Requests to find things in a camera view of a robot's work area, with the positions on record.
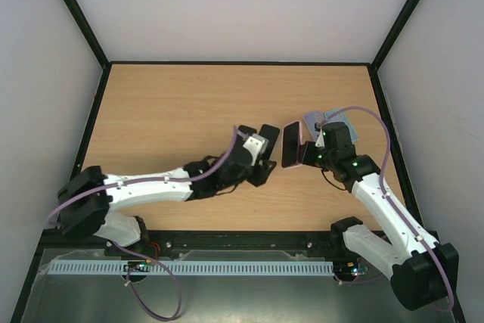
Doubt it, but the teal phone black screen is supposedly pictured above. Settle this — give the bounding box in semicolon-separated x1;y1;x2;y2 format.
259;124;280;160

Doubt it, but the light blue phone case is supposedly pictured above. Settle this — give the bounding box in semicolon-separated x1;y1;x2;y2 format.
324;107;359;142

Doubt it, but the lilac phone case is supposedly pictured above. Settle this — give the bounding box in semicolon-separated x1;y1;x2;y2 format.
303;111;324;141

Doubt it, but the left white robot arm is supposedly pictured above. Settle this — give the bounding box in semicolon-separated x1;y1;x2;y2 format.
46;135;276;247

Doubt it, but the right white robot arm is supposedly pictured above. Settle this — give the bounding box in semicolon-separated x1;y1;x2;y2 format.
301;122;459;311

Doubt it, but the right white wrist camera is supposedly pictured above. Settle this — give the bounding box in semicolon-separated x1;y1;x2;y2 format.
315;123;324;148

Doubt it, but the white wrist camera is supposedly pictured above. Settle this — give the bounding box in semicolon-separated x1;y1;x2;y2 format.
243;134;268;163
315;123;324;148

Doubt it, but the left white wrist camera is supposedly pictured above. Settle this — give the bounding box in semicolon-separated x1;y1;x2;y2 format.
243;134;268;163

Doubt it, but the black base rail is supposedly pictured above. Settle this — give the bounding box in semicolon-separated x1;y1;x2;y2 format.
129;230;358;260

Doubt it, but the grey slotted cable duct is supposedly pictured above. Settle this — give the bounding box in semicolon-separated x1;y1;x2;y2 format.
47;259;334;277

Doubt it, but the black aluminium frame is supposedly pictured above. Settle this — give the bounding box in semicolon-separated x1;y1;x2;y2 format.
9;0;468;323

